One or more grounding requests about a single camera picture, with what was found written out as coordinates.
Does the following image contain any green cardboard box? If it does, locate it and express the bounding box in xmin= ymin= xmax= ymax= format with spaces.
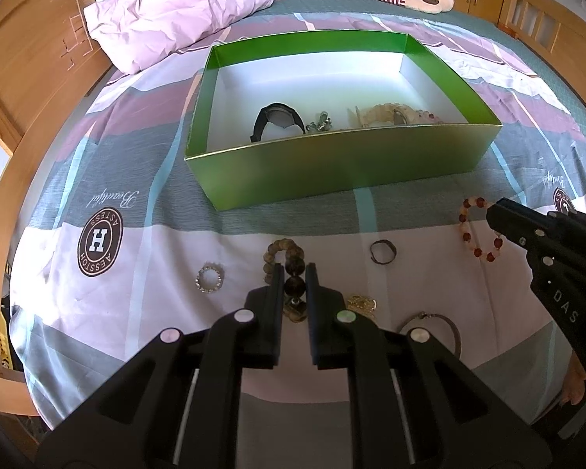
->
xmin=185 ymin=30 xmax=501 ymax=211

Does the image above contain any person's right hand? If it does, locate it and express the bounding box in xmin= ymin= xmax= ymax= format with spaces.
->
xmin=560 ymin=351 xmax=586 ymax=405

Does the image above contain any pink pillow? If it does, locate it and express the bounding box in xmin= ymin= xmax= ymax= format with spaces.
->
xmin=83 ymin=0 xmax=274 ymax=74

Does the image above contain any black wristwatch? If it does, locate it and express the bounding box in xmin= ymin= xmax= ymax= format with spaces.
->
xmin=250 ymin=103 xmax=306 ymax=143

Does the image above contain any dark metal ring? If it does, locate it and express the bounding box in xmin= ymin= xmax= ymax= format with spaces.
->
xmin=368 ymin=238 xmax=398 ymax=266

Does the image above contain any pink bead bracelet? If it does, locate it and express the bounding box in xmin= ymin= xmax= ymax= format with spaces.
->
xmin=409 ymin=107 xmax=444 ymax=125

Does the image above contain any gold chain jewelry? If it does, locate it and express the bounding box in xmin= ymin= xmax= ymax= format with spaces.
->
xmin=345 ymin=294 xmax=378 ymax=320

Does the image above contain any brown wooden bead bracelet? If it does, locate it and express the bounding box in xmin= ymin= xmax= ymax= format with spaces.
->
xmin=262 ymin=237 xmax=308 ymax=323

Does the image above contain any silver charm jewelry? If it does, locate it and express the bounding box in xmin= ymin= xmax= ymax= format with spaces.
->
xmin=306 ymin=111 xmax=332 ymax=133

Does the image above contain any brown leather bangle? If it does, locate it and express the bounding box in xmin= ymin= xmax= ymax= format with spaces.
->
xmin=396 ymin=311 xmax=463 ymax=360

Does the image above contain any silver crystal ring bracelet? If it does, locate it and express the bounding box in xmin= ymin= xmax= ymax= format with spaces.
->
xmin=194 ymin=261 xmax=227 ymax=295

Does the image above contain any red white bead bracelet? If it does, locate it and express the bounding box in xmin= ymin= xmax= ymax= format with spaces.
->
xmin=457 ymin=196 xmax=504 ymax=264

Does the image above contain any striped bed sheet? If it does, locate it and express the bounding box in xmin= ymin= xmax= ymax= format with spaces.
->
xmin=10 ymin=0 xmax=586 ymax=426

